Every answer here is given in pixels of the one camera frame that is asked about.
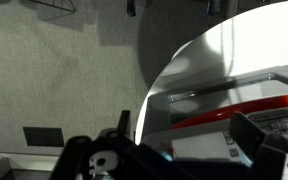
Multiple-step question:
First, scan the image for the black chair leg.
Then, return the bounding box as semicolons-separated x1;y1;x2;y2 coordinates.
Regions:
126;0;137;18

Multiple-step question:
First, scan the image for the black rectangular floor plate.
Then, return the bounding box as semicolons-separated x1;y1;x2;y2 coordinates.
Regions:
22;126;65;148

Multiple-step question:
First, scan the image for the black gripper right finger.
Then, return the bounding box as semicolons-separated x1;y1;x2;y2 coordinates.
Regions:
228;112;288;180

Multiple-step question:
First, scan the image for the dark metal wire frame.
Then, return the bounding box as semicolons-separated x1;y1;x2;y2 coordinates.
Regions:
30;0;77;14

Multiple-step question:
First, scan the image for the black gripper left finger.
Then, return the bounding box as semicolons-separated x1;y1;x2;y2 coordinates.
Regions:
49;109;136;180

